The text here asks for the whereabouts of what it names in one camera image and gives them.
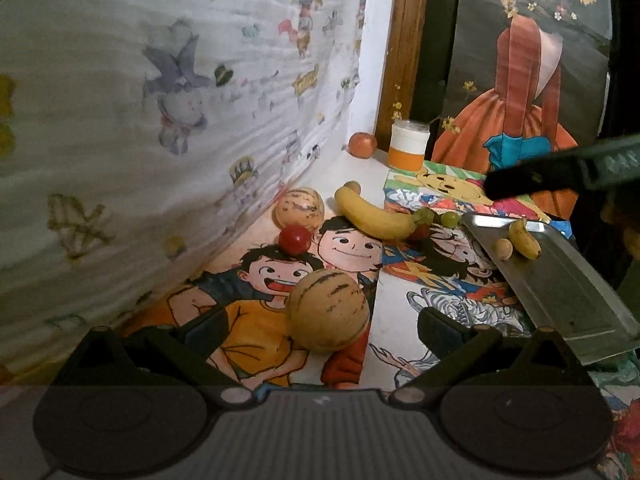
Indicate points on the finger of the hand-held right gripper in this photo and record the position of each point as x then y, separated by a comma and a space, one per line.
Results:
525, 177

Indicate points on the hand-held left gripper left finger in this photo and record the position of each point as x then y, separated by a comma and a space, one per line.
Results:
210, 327

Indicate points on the large yellow banana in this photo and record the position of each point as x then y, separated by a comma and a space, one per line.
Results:
375, 217

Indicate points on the green grape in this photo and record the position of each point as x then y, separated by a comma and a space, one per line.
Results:
450, 219
425, 216

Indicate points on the metal tray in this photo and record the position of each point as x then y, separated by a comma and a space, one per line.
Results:
555, 290

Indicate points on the wall poster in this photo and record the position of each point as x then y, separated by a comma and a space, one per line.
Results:
525, 85

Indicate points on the white cartoon printed blanket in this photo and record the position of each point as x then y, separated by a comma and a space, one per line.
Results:
125, 160

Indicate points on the dried yellow flower twig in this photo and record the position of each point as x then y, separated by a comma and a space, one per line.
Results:
396, 106

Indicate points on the wooden door frame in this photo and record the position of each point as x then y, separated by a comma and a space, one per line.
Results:
405, 35

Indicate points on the cartoon boys printed mat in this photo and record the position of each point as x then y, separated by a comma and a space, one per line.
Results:
250, 325

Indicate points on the large striped yellow melon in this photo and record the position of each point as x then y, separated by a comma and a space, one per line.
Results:
327, 308

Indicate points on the brown round nut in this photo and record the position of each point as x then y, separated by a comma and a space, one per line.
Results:
354, 187
504, 248

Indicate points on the white and orange cup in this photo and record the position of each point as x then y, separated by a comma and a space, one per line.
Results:
409, 147

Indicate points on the small yellow banana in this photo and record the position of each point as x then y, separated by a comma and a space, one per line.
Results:
525, 240

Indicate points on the red floral printed cloth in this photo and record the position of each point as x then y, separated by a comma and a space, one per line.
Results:
622, 425

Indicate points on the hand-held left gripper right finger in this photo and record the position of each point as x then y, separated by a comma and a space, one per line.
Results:
440, 332

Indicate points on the small striped yellow melon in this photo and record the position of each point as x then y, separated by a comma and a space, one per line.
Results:
299, 208

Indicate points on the red tomato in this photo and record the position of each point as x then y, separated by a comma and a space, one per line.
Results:
294, 240

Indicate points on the red apple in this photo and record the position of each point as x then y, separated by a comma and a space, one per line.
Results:
362, 144

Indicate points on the anime figures printed mat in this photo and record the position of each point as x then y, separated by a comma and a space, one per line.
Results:
450, 280

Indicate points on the yellow bear printed mat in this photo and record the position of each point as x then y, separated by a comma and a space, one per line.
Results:
440, 182

